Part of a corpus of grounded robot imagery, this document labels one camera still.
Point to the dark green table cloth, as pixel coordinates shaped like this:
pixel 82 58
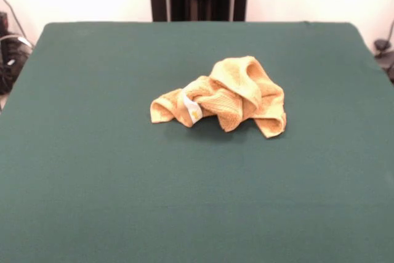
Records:
pixel 123 183

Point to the tan terry towel white label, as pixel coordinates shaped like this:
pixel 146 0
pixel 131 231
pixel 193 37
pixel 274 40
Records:
pixel 240 78

